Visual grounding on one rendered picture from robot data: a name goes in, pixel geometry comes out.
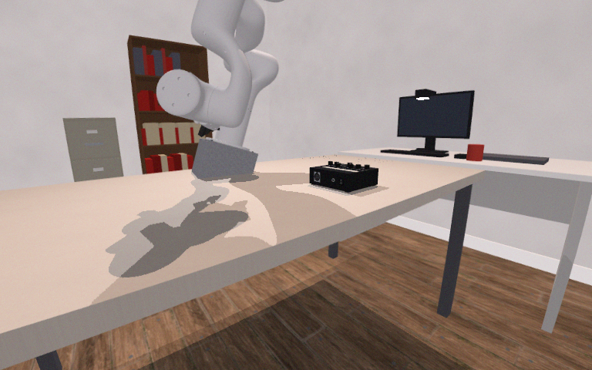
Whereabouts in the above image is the black lighting desk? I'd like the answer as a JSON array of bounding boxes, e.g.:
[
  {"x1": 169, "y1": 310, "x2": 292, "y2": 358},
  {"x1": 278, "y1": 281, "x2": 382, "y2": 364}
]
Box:
[{"x1": 310, "y1": 161, "x2": 378, "y2": 193}]

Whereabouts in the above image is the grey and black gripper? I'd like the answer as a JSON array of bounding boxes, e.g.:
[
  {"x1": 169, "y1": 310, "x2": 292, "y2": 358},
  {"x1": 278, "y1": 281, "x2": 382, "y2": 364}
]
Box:
[{"x1": 198, "y1": 123, "x2": 220, "y2": 137}]

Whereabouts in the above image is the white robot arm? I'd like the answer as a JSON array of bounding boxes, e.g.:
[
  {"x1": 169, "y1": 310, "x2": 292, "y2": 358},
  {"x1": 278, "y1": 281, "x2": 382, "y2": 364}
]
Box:
[{"x1": 156, "y1": 0, "x2": 279, "y2": 151}]

